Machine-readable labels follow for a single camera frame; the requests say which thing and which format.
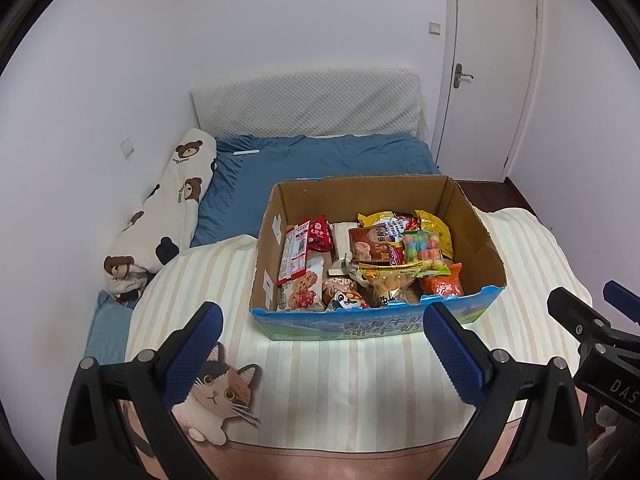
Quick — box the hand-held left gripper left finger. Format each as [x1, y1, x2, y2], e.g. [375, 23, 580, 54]
[56, 301, 224, 480]

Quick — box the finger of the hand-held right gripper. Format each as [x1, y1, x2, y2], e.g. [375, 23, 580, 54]
[602, 280, 640, 321]
[547, 287, 640, 348]

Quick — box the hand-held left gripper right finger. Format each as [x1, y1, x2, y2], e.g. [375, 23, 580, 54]
[422, 301, 587, 480]

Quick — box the yellow bun packet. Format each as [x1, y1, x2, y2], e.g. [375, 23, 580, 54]
[347, 260, 423, 308]

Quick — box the colourful candy bag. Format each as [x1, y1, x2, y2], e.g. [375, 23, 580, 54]
[401, 230, 446, 273]

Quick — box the cardboard box with blue print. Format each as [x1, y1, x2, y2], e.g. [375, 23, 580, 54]
[250, 174, 507, 342]

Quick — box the panda print snack packet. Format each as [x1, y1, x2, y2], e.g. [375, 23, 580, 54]
[327, 290, 373, 311]

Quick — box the small yellow chips packet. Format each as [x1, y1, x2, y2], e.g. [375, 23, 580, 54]
[415, 209, 455, 261]

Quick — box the white cookie packet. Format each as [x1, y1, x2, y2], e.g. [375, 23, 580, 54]
[276, 255, 325, 312]

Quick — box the orange red snack packet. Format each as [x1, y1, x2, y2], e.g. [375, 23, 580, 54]
[321, 276, 363, 306]

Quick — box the brown cookie packet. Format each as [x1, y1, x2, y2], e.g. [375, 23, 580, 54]
[347, 224, 405, 266]

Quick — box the red white long snack packet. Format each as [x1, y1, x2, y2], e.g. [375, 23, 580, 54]
[276, 217, 312, 286]

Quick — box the red triangular snack packet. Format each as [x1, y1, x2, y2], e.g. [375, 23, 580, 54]
[306, 216, 335, 253]

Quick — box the striped cat print blanket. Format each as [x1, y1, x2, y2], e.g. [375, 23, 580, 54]
[122, 207, 593, 480]

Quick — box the bear print long pillow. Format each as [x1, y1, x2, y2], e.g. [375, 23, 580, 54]
[103, 127, 218, 306]

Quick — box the white textured pillow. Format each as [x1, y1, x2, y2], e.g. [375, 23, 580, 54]
[190, 69, 428, 140]

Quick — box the white door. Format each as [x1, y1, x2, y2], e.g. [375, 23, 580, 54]
[431, 0, 545, 183]

